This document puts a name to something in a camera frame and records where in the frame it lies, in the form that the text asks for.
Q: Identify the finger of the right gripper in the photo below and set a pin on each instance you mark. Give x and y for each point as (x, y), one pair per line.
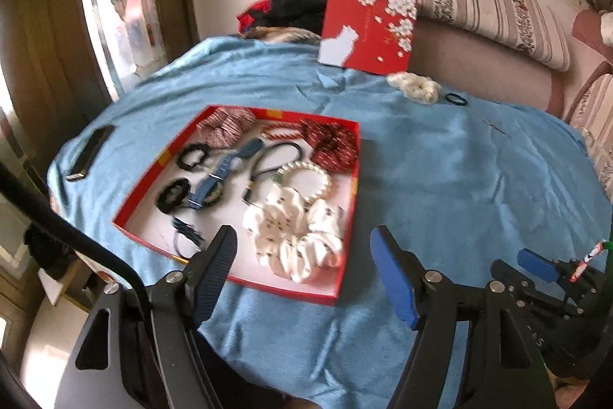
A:
(538, 265)

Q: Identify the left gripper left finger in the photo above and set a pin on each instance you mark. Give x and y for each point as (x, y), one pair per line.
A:
(181, 302)

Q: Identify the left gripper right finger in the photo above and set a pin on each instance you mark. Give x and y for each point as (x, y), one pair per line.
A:
(430, 305)

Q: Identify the dark hair clip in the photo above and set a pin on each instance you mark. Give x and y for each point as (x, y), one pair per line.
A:
(188, 232)

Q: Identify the white patterned scrunchie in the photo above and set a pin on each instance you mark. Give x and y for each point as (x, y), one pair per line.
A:
(294, 240)

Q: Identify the red tray box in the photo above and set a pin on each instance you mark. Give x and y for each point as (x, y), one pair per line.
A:
(140, 221)

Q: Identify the pink striped scrunchie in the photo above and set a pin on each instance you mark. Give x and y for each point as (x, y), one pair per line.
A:
(225, 126)

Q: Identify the dark red dotted scrunchie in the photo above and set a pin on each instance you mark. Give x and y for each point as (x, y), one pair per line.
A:
(334, 147)

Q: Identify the light blue cloth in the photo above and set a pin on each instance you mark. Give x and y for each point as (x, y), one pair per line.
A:
(451, 189)

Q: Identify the thin hair pin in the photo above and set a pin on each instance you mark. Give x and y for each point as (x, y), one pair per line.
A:
(495, 127)

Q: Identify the striped pillow right side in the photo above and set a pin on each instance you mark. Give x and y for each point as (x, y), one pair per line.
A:
(593, 118)

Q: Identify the black phone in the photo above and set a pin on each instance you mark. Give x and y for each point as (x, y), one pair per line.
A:
(83, 163)

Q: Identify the cream scrunchie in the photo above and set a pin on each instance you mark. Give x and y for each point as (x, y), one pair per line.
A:
(419, 89)

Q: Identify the striped floral pillow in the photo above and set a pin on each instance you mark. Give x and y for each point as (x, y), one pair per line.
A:
(464, 1)

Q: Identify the red floral box lid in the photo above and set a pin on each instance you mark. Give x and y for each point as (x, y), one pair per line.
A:
(374, 36)

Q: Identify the dark clothes pile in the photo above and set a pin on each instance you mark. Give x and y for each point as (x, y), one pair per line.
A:
(283, 21)

